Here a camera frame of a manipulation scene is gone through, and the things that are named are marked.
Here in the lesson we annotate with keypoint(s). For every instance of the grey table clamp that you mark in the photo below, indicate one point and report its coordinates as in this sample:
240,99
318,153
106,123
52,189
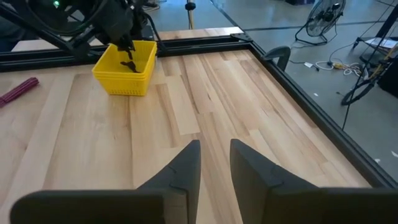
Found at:
277,53

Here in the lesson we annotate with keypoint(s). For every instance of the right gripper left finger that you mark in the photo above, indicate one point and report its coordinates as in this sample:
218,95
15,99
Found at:
124,208

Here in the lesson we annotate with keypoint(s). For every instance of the yellow plastic basket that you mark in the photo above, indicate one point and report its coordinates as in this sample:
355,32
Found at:
124,84

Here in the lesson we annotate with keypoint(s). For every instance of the black floor fan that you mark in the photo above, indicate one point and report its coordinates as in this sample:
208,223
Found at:
323,17

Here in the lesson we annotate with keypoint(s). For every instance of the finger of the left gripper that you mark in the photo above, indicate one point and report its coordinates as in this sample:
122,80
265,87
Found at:
122,46
131,44

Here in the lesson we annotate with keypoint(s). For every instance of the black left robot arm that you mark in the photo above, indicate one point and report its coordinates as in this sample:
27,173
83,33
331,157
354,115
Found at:
46,18

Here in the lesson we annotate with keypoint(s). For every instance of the black metal stand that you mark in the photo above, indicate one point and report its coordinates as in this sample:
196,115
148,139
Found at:
388,76

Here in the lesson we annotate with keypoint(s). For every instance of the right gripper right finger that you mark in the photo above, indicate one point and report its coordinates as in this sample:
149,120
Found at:
295,205

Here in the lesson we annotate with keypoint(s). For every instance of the yellow power plug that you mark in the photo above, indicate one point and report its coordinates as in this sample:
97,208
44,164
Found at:
339,66

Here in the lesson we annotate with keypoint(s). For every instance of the pole with black knob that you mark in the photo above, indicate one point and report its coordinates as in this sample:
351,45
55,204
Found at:
190,6

